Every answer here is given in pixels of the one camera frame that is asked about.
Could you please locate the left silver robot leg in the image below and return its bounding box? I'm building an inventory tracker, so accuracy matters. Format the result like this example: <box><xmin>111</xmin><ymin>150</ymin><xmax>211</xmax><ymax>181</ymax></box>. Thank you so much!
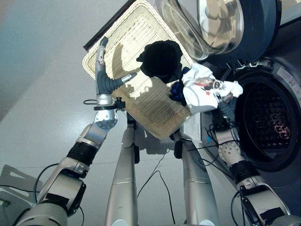
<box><xmin>104</xmin><ymin>112</ymin><xmax>141</xmax><ymax>226</ymax></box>

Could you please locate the white label sticker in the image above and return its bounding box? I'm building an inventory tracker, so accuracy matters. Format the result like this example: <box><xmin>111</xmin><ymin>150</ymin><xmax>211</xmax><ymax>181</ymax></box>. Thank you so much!
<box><xmin>276</xmin><ymin>66</ymin><xmax>301</xmax><ymax>95</ymax></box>

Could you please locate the white basket stand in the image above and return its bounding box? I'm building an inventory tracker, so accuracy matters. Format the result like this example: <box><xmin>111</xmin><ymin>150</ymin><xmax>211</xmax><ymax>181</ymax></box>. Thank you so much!
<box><xmin>182</xmin><ymin>112</ymin><xmax>203</xmax><ymax>143</ymax></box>

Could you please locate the grey washing machine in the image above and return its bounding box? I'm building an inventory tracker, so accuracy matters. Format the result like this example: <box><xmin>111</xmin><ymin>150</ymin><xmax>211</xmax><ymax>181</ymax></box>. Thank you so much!
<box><xmin>198</xmin><ymin>0</ymin><xmax>301</xmax><ymax>226</ymax></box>

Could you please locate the cream wicker laundry basket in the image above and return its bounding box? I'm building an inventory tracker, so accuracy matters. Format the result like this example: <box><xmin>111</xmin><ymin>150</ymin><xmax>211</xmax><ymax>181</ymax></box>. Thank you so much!
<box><xmin>82</xmin><ymin>0</ymin><xmax>196</xmax><ymax>141</ymax></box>

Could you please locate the dark blue garment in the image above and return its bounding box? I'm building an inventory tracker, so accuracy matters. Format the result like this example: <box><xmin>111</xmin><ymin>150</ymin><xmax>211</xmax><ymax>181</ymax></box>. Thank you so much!
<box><xmin>169</xmin><ymin>67</ymin><xmax>191</xmax><ymax>107</ymax></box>

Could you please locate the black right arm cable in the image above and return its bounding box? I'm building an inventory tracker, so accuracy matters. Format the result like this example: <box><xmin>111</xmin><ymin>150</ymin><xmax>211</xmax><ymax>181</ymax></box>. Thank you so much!
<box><xmin>187</xmin><ymin>126</ymin><xmax>239</xmax><ymax>181</ymax></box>

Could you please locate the round glass washing machine door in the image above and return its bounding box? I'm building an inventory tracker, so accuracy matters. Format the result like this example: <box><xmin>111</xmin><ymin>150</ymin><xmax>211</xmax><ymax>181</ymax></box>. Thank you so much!
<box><xmin>160</xmin><ymin>0</ymin><xmax>283</xmax><ymax>62</ymax></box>

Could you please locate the dark skirting strip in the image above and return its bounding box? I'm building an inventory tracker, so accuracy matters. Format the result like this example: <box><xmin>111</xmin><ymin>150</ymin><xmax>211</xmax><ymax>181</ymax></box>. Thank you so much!
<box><xmin>83</xmin><ymin>0</ymin><xmax>133</xmax><ymax>51</ymax></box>

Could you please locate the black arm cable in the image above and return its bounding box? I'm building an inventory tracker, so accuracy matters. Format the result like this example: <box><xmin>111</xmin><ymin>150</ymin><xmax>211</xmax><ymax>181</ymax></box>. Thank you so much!
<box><xmin>187</xmin><ymin>126</ymin><xmax>239</xmax><ymax>181</ymax></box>
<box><xmin>33</xmin><ymin>162</ymin><xmax>60</xmax><ymax>204</ymax></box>

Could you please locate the right silver robot leg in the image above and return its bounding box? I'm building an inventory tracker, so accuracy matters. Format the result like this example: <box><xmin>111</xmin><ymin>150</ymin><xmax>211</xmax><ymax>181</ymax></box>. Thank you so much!
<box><xmin>169</xmin><ymin>131</ymin><xmax>221</xmax><ymax>226</ymax></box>

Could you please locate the pale grey floor stand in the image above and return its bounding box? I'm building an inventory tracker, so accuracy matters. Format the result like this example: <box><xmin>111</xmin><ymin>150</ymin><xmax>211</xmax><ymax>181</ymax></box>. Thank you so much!
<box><xmin>0</xmin><ymin>164</ymin><xmax>46</xmax><ymax>214</ymax></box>

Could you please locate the black garment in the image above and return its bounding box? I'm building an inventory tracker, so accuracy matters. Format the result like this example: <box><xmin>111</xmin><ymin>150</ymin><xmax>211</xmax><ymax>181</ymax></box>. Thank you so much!
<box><xmin>136</xmin><ymin>40</ymin><xmax>184</xmax><ymax>84</ymax></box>

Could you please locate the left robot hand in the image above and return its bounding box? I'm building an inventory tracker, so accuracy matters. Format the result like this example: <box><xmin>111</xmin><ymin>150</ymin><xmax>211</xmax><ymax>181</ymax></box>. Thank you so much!
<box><xmin>95</xmin><ymin>36</ymin><xmax>138</xmax><ymax>106</ymax></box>

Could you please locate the silver robot leg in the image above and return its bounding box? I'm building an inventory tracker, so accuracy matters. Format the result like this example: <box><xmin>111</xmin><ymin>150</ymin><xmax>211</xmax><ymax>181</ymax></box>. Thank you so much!
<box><xmin>169</xmin><ymin>131</ymin><xmax>221</xmax><ymax>226</ymax></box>
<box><xmin>104</xmin><ymin>112</ymin><xmax>141</xmax><ymax>226</ymax></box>

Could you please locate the black floor cable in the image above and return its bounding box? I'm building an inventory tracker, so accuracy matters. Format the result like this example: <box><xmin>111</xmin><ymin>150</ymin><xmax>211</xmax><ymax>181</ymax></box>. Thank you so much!
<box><xmin>137</xmin><ymin>152</ymin><xmax>176</xmax><ymax>225</ymax></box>

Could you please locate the white printed garment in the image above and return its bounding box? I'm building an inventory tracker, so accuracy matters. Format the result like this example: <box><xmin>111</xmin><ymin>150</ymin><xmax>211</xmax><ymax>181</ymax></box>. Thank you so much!
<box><xmin>181</xmin><ymin>63</ymin><xmax>244</xmax><ymax>115</ymax></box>

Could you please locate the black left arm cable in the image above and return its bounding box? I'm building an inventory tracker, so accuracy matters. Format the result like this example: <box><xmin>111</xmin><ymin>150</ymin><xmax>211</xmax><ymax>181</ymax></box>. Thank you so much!
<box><xmin>33</xmin><ymin>162</ymin><xmax>60</xmax><ymax>204</ymax></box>

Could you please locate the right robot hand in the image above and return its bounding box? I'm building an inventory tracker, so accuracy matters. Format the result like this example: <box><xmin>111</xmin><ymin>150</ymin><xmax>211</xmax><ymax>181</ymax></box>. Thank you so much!
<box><xmin>217</xmin><ymin>97</ymin><xmax>238</xmax><ymax>123</ymax></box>

